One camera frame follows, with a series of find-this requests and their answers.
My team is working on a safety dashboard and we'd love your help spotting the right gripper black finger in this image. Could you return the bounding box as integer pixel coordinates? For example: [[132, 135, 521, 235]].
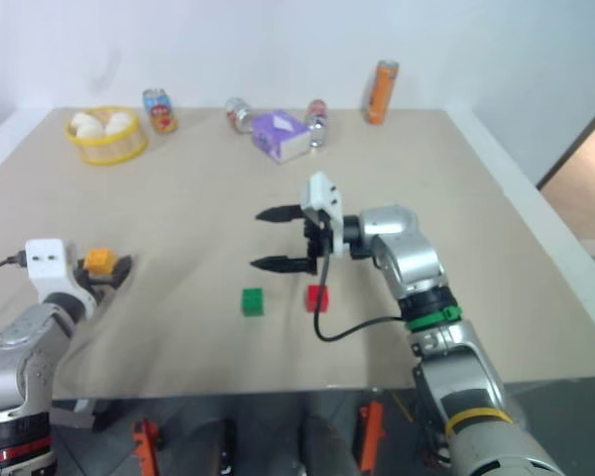
[[248, 254, 319, 276], [254, 203, 306, 225]]

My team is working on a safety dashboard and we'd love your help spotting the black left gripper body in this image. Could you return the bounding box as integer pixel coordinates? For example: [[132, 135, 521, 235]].
[[74, 267, 116, 309]]

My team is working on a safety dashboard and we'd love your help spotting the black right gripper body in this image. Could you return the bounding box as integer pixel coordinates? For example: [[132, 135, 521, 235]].
[[300, 213, 331, 275]]

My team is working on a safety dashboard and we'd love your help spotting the orange cube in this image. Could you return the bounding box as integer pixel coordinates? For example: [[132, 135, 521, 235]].
[[84, 248, 118, 276]]

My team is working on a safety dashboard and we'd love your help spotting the green cube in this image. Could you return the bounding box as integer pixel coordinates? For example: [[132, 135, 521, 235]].
[[241, 287, 266, 317]]

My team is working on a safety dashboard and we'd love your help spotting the red cube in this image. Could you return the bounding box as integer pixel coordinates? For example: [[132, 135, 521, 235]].
[[304, 285, 330, 314]]

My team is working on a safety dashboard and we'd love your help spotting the purple tissue box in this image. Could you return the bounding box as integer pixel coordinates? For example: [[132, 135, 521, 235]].
[[250, 109, 310, 166]]

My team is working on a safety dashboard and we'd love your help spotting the red and silver drink can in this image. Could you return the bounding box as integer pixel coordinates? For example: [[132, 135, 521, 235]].
[[305, 98, 328, 150]]

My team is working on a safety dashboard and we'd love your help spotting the silver and red soda can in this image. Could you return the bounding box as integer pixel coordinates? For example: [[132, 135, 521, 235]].
[[223, 96, 255, 134]]

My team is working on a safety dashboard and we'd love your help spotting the yellow woven basket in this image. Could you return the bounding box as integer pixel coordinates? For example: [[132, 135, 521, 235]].
[[63, 105, 149, 167]]

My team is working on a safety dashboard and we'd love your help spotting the tall orange can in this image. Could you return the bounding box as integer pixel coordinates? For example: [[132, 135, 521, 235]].
[[365, 59, 401, 126]]

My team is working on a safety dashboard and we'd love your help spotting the red and blue printed can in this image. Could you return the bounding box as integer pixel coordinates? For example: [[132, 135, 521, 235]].
[[142, 87, 179, 135]]

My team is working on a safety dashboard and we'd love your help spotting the orange clamp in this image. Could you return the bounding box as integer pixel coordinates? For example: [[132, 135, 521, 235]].
[[357, 400, 387, 475], [130, 418, 163, 476]]

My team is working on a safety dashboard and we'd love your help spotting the brown wooden panel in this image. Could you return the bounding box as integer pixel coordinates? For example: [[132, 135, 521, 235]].
[[535, 92, 595, 289]]

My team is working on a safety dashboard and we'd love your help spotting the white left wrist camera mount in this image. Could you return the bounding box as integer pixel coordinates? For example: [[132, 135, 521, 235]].
[[23, 238, 96, 318]]

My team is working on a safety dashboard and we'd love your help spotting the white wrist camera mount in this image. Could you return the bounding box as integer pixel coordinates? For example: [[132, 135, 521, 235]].
[[299, 172, 351, 259], [23, 238, 96, 318]]

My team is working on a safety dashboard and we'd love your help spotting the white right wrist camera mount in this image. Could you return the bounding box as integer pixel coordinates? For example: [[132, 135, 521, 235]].
[[299, 172, 351, 259]]

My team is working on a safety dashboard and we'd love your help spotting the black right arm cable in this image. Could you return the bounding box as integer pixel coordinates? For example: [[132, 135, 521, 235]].
[[312, 253, 409, 342]]

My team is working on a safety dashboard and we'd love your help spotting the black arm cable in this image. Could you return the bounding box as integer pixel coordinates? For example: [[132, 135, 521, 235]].
[[0, 251, 29, 282], [312, 253, 409, 342]]

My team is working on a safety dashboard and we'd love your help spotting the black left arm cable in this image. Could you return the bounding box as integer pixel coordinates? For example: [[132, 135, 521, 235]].
[[0, 251, 29, 282]]

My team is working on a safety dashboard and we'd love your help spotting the grey bracket under table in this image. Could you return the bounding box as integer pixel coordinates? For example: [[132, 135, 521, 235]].
[[51, 399, 111, 433]]

